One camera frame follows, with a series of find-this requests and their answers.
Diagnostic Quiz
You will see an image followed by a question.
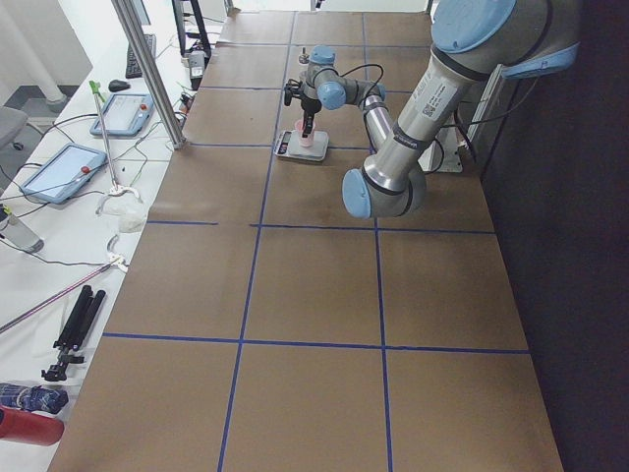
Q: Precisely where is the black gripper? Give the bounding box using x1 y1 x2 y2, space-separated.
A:
283 79 320 139

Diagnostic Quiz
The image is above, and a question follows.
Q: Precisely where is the pink plastic cup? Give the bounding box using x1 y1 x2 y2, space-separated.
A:
294 119 315 148

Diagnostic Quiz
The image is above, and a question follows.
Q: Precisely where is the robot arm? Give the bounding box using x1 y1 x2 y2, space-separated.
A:
284 1 583 218

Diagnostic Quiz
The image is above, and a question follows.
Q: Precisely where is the grey digital kitchen scale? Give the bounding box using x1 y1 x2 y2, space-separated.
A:
273 130 329 162

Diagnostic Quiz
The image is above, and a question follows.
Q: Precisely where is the black box with label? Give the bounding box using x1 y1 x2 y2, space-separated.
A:
188 50 206 90

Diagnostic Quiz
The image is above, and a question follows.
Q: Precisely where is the black keyboard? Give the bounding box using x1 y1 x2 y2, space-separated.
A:
124 32 158 80

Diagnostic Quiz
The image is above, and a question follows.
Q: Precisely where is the far blue teach pendant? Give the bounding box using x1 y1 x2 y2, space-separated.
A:
98 92 154 138

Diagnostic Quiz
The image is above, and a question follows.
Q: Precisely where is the blue teach pendant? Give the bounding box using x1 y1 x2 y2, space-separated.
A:
98 92 154 138
20 144 106 205

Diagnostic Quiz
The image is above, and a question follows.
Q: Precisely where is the black computer mouse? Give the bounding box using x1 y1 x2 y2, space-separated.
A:
108 80 131 92

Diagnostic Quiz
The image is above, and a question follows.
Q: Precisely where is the green tipped reacher grabber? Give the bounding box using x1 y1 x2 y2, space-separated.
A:
88 80 143 214

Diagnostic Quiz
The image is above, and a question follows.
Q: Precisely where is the crumpled white cloth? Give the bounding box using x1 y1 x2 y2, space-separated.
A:
95 196 147 234

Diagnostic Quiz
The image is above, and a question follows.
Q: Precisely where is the near blue teach pendant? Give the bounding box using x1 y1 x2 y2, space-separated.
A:
20 144 106 205

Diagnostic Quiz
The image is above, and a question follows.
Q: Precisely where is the black folded tripod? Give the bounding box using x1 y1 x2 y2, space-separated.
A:
41 285 106 382

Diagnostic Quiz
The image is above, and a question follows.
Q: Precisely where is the clear plastic water bottle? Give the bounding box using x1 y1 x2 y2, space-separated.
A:
1 205 44 254

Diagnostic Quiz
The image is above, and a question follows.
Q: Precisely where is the blue patterned folded umbrella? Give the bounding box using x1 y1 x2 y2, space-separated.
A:
1 383 69 414

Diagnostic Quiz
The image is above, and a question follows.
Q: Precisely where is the red water bottle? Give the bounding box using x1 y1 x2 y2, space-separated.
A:
0 407 65 446

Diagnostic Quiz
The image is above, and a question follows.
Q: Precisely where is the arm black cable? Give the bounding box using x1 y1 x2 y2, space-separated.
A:
336 63 386 97

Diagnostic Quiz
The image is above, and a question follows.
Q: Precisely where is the aluminium frame post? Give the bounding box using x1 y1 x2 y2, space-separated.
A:
111 0 186 149

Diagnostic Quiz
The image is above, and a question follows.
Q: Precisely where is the pink handled reacher grabber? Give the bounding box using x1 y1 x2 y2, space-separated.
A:
1 233 128 333

